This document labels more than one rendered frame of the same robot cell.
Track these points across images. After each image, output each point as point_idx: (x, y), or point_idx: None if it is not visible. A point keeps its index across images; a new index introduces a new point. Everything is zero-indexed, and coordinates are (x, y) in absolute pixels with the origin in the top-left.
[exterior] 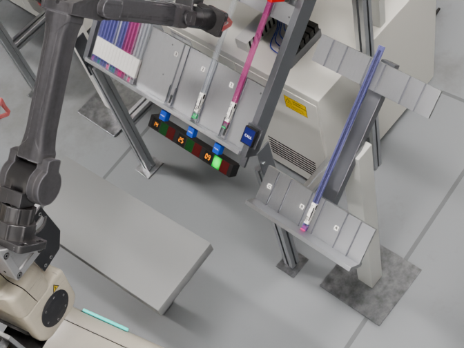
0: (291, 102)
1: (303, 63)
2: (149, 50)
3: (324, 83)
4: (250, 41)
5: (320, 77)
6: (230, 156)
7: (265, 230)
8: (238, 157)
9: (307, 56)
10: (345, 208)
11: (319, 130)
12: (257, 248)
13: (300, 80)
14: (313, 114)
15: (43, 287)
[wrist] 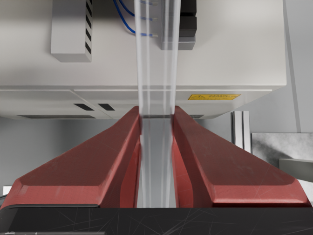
0: (204, 96)
1: (204, 27)
2: None
3: (269, 44)
4: (86, 42)
5: (253, 38)
6: (84, 137)
7: (173, 185)
8: (92, 132)
9: (199, 9)
10: (221, 120)
11: (247, 102)
12: None
13: (224, 63)
14: (254, 96)
15: None
